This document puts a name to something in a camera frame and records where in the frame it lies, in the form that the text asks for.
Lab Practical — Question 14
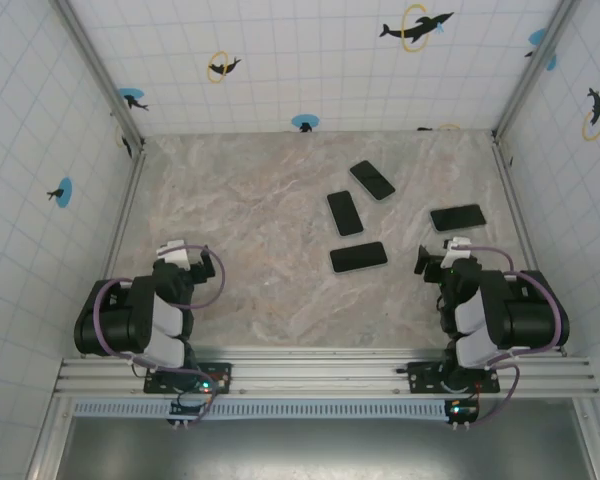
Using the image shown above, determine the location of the black phone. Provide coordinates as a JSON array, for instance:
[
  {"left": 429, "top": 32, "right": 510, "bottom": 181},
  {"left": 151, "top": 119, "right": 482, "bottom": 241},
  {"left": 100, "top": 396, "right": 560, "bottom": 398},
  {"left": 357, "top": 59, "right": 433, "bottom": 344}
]
[{"left": 428, "top": 203, "right": 488, "bottom": 234}]

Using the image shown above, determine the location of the small controller circuit board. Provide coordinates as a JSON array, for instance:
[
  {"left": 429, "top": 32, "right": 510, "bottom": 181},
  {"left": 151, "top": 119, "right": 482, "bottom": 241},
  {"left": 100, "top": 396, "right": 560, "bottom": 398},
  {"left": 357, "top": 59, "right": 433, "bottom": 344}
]
[
  {"left": 443, "top": 397, "right": 481, "bottom": 431},
  {"left": 167, "top": 392, "right": 217, "bottom": 431}
]

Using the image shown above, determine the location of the dark grey metal panel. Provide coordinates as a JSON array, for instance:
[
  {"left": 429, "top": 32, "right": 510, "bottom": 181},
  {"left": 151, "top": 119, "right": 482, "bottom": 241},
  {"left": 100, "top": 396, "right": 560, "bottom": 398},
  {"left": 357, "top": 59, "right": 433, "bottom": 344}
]
[{"left": 54, "top": 418, "right": 597, "bottom": 480}]

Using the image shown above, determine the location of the plain blue blob decal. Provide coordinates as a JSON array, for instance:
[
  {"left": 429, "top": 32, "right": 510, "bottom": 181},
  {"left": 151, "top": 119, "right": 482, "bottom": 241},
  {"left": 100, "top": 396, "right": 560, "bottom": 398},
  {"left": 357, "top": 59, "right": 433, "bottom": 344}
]
[{"left": 524, "top": 27, "right": 559, "bottom": 71}]

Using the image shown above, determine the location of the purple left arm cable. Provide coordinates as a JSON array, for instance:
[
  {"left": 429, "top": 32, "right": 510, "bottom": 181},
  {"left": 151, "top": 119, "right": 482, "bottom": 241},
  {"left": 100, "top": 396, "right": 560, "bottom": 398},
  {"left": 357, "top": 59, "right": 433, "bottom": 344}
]
[{"left": 92, "top": 243, "right": 226, "bottom": 427}]

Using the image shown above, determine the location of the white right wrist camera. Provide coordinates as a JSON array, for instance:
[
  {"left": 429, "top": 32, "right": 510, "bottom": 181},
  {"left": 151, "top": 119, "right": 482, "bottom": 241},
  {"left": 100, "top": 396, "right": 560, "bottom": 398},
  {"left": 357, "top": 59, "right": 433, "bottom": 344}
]
[{"left": 442, "top": 236, "right": 474, "bottom": 271}]

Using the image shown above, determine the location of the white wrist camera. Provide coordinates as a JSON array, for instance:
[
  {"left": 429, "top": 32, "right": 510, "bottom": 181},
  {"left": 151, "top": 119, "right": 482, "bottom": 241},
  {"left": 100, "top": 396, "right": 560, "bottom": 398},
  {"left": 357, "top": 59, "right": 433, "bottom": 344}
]
[
  {"left": 442, "top": 236, "right": 474, "bottom": 271},
  {"left": 157, "top": 239, "right": 191, "bottom": 269}
]

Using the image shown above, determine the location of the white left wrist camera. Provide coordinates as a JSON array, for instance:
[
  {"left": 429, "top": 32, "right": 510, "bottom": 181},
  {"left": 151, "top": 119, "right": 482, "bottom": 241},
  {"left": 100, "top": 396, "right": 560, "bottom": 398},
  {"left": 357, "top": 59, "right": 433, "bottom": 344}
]
[{"left": 157, "top": 239, "right": 191, "bottom": 269}]

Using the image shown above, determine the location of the aluminium side rail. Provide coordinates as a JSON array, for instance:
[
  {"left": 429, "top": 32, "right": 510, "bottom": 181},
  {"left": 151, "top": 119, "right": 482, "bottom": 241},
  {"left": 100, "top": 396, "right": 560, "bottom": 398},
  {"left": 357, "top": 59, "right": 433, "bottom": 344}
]
[
  {"left": 490, "top": 132, "right": 569, "bottom": 357},
  {"left": 99, "top": 144, "right": 149, "bottom": 281}
]

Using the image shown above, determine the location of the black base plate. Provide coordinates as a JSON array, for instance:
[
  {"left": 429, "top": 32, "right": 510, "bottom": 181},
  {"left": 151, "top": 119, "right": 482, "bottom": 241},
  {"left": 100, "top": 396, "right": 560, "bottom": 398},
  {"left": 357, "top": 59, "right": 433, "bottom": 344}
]
[
  {"left": 143, "top": 360, "right": 234, "bottom": 395},
  {"left": 407, "top": 360, "right": 501, "bottom": 395}
]

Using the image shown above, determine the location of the wide aluminium base rail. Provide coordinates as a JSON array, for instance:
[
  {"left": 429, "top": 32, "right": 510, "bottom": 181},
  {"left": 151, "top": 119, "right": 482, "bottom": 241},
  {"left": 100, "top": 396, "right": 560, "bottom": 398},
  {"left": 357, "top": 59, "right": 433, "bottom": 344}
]
[{"left": 53, "top": 347, "right": 600, "bottom": 400}]

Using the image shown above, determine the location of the white slotted cable duct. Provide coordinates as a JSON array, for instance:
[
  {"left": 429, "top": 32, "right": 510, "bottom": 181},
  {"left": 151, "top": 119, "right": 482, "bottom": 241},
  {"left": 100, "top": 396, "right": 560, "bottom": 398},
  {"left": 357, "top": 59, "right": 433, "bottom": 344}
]
[{"left": 72, "top": 398, "right": 481, "bottom": 420}]

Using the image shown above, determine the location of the aluminium corner post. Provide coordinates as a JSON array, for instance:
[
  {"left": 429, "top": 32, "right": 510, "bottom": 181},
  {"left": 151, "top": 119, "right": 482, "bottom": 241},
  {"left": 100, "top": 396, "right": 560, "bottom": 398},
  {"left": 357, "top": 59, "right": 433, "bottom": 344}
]
[
  {"left": 49, "top": 0, "right": 147, "bottom": 151},
  {"left": 490, "top": 0, "right": 581, "bottom": 144}
]

